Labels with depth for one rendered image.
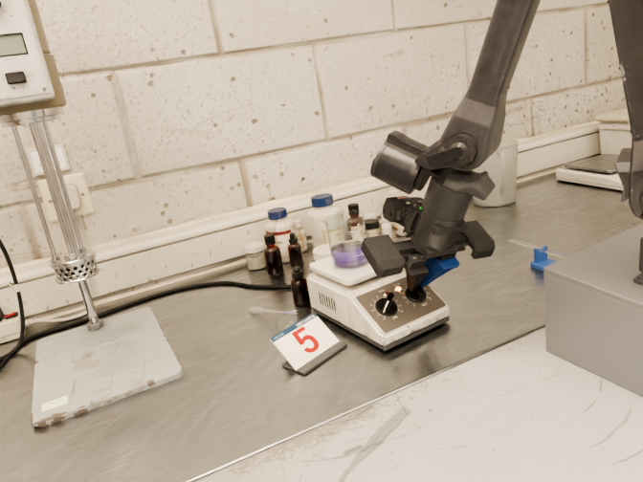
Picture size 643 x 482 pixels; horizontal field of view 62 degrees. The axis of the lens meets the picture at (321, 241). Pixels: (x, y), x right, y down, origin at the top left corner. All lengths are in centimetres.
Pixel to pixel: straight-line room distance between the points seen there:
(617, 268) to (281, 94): 83
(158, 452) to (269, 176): 75
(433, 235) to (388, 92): 75
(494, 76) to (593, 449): 39
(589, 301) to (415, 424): 24
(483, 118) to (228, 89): 72
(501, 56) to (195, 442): 54
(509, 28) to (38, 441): 73
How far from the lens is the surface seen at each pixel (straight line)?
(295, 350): 77
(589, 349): 71
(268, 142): 126
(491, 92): 64
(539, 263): 102
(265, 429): 66
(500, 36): 63
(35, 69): 80
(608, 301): 67
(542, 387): 69
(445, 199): 68
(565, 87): 182
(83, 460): 72
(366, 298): 79
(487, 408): 65
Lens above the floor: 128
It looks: 17 degrees down
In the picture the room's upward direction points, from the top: 9 degrees counter-clockwise
